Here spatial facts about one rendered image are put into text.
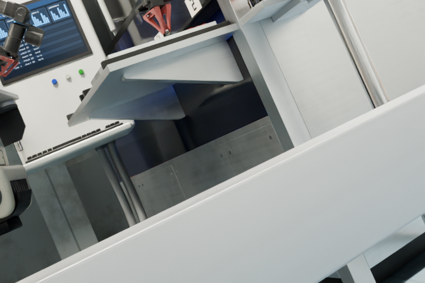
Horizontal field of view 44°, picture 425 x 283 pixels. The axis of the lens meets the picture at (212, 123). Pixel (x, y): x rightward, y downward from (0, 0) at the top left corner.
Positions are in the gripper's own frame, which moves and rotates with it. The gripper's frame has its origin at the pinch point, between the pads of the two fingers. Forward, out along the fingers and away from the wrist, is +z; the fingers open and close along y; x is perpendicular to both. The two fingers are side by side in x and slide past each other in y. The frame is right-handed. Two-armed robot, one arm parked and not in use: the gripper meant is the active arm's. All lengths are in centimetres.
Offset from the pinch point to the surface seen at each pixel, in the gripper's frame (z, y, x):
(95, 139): 16, 0, 66
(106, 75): 8.5, -26.7, -2.6
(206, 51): 10.9, 5.6, -6.0
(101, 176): 24, 111, 287
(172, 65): 11.2, -5.9, -3.1
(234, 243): 44, -71, -79
